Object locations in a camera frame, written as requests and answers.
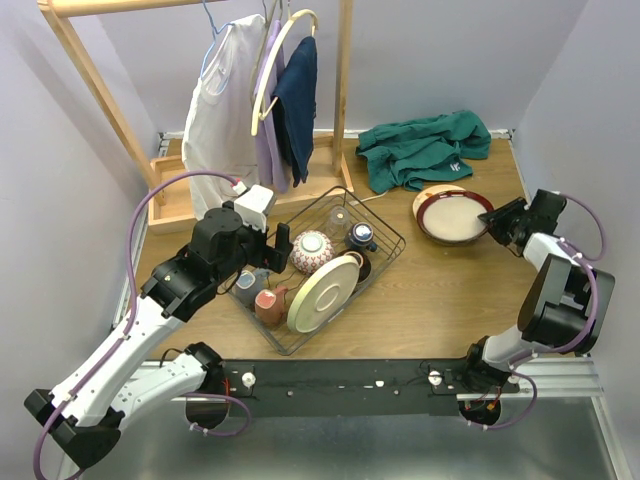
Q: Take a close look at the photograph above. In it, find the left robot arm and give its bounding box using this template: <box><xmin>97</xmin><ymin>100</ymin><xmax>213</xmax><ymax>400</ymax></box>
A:
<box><xmin>24</xmin><ymin>206</ymin><xmax>293</xmax><ymax>478</ymax></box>

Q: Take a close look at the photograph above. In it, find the dark blue teacup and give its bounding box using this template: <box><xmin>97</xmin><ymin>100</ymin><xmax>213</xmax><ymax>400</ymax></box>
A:
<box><xmin>344</xmin><ymin>222</ymin><xmax>378</xmax><ymax>252</ymax></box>

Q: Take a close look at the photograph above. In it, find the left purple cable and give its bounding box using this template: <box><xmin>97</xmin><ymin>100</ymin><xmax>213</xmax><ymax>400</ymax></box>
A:
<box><xmin>31</xmin><ymin>170</ymin><xmax>246</xmax><ymax>480</ymax></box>

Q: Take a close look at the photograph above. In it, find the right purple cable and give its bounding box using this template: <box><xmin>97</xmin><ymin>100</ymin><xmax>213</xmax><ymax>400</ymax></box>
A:
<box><xmin>479</xmin><ymin>194</ymin><xmax>607</xmax><ymax>432</ymax></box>

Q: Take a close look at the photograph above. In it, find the white tank top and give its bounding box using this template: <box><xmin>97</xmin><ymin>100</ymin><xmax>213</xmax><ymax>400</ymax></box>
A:
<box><xmin>182</xmin><ymin>14</ymin><xmax>265</xmax><ymax>187</ymax></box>

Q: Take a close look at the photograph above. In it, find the clear glass cup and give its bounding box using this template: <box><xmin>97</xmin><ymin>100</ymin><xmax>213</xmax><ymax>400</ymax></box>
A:
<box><xmin>323</xmin><ymin>205</ymin><xmax>351</xmax><ymax>241</ymax></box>

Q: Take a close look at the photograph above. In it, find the pink ceramic mug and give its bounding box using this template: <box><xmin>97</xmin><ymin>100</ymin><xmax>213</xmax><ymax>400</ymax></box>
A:
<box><xmin>254</xmin><ymin>285</ymin><xmax>289</xmax><ymax>327</ymax></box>

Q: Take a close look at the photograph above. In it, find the dark brown bowl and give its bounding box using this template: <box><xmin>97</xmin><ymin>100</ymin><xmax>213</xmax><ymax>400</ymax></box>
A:
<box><xmin>339</xmin><ymin>249</ymin><xmax>372</xmax><ymax>284</ymax></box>

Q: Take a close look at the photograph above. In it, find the cream round plate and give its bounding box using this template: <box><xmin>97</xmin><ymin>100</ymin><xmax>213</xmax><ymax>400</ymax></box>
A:
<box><xmin>287</xmin><ymin>256</ymin><xmax>359</xmax><ymax>334</ymax></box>

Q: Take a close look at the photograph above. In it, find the dark red rimmed plate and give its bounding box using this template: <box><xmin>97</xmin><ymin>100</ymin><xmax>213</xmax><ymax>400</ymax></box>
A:
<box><xmin>416</xmin><ymin>190</ymin><xmax>494</xmax><ymax>245</ymax></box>

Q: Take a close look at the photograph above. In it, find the wooden clothes rack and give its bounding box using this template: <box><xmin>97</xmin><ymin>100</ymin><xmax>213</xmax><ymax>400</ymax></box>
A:
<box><xmin>37</xmin><ymin>0</ymin><xmax>355</xmax><ymax>236</ymax></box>

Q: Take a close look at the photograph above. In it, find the black wire dish rack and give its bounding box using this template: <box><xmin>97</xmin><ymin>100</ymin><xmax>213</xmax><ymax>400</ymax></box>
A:
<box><xmin>231</xmin><ymin>186</ymin><xmax>406</xmax><ymax>356</ymax></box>

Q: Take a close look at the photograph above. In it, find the lavender garment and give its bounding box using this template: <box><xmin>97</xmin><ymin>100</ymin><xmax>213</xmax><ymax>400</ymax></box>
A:
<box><xmin>254</xmin><ymin>19</ymin><xmax>289</xmax><ymax>193</ymax></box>

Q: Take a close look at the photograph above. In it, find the grey blue mug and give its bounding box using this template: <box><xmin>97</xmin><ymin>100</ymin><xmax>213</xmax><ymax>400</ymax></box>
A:
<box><xmin>233</xmin><ymin>268</ymin><xmax>270</xmax><ymax>308</ymax></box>

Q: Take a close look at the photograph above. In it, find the navy blue garment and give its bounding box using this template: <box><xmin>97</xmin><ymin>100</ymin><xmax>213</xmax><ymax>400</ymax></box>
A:
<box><xmin>272</xmin><ymin>36</ymin><xmax>318</xmax><ymax>187</ymax></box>

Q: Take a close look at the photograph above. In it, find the wooden hanger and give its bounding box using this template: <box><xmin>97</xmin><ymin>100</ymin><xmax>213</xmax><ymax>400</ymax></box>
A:
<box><xmin>250</xmin><ymin>9</ymin><xmax>318</xmax><ymax>137</ymax></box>

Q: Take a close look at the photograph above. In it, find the red white patterned bowl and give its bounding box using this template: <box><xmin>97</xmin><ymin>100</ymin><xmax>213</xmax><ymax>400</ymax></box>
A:
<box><xmin>289</xmin><ymin>230</ymin><xmax>335</xmax><ymax>275</ymax></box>

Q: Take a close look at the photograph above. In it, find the beige bird plate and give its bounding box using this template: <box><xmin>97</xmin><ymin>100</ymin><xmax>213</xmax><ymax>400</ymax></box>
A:
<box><xmin>412</xmin><ymin>184</ymin><xmax>464</xmax><ymax>218</ymax></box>

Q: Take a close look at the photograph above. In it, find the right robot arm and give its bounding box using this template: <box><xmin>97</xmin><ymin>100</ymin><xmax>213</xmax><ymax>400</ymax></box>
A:
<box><xmin>459</xmin><ymin>189</ymin><xmax>615</xmax><ymax>392</ymax></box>

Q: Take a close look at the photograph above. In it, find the blue wire hanger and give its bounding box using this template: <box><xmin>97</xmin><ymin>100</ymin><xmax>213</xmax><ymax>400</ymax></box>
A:
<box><xmin>199</xmin><ymin>0</ymin><xmax>235</xmax><ymax>80</ymax></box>

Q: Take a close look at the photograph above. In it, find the purple cable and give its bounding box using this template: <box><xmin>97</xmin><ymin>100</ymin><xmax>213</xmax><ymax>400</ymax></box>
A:
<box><xmin>479</xmin><ymin>194</ymin><xmax>607</xmax><ymax>432</ymax></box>
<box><xmin>31</xmin><ymin>170</ymin><xmax>246</xmax><ymax>480</ymax></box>

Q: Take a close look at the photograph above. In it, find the black base bar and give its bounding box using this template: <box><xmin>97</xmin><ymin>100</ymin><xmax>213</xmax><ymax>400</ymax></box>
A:
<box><xmin>184</xmin><ymin>357</ymin><xmax>521</xmax><ymax>421</ymax></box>

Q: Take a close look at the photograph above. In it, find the green crumpled garment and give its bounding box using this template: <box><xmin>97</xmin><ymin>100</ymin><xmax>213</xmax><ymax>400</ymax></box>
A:
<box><xmin>355</xmin><ymin>110</ymin><xmax>492</xmax><ymax>194</ymax></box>

